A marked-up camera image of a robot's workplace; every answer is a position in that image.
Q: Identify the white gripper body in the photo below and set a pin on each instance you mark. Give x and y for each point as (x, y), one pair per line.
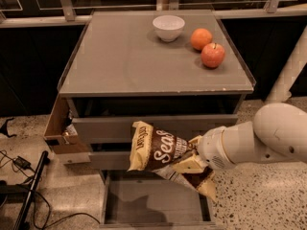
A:
(211, 148)

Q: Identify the brown chip bag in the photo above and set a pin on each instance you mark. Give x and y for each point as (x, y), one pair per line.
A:
(155, 150)

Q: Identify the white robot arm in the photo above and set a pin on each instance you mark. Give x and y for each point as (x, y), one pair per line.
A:
(277, 133)

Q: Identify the grey bottom drawer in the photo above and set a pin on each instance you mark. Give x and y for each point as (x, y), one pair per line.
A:
(145, 201)

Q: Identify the grey drawer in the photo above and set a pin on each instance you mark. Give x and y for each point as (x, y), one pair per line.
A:
(145, 201)
(110, 160)
(119, 129)

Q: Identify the grey drawer cabinet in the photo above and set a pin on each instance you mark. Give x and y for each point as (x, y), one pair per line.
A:
(122, 68)

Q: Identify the grey middle drawer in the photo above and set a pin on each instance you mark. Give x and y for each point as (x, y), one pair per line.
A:
(110, 160)

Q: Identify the grey top drawer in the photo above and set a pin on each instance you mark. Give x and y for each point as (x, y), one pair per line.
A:
(119, 129)

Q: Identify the red apple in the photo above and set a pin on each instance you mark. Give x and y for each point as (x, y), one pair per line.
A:
(212, 55)

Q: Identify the orange fruit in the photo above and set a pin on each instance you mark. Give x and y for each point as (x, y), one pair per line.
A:
(199, 38)

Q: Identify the white ceramic bowl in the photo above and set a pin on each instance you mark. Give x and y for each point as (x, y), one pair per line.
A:
(168, 27)

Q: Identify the cardboard box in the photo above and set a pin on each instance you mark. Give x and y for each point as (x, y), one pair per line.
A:
(59, 133)

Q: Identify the black power adapter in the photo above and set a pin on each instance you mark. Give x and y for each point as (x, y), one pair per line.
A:
(22, 163)

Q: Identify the black stand leg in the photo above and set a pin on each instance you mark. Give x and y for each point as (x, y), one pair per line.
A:
(30, 192)

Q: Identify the metal window railing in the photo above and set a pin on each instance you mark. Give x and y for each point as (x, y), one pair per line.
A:
(41, 13)

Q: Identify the white diagonal post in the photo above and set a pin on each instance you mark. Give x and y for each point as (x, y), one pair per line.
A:
(294, 65)

